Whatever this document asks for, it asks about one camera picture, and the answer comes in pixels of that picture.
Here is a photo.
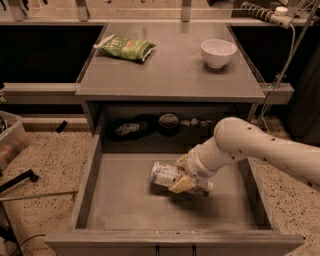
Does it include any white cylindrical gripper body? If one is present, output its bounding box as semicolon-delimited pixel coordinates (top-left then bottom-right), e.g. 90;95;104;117
185;146;216;181

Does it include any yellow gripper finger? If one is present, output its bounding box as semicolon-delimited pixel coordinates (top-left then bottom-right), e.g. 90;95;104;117
169;175;195;194
174;154;187;169

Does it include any clear plastic bottle blue label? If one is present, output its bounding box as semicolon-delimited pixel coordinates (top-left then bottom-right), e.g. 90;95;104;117
150;162;213;194

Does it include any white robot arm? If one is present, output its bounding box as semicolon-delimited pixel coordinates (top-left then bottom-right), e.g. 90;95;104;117
169;117;320;193

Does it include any open grey top drawer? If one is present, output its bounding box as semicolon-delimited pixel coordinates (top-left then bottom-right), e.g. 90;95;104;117
44;104;305;256

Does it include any grey cabinet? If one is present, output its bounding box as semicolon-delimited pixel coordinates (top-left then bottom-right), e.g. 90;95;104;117
75;20;267;134

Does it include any thin metal rod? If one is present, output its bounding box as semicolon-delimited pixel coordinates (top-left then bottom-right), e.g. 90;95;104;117
0;191;78;202

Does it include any white ceramic bowl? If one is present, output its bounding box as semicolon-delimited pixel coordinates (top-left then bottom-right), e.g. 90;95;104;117
201;39;237;68

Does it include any small black floor block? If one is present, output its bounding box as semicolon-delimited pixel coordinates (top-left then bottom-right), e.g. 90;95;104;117
56;120;68;133

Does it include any green chip bag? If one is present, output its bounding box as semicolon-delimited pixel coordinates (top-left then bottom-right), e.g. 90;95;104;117
94;34;156;62

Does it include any black bar on floor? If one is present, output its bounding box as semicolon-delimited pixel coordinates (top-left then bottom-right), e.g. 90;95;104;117
0;169;39;193

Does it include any clear plastic storage bin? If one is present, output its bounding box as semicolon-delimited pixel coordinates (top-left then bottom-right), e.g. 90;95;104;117
0;111;29;171

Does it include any black floor cable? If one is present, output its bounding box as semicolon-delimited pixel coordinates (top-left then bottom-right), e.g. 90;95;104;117
9;233;47;256

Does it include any white power cable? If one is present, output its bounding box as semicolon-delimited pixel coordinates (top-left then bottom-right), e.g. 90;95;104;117
256;23;297;166

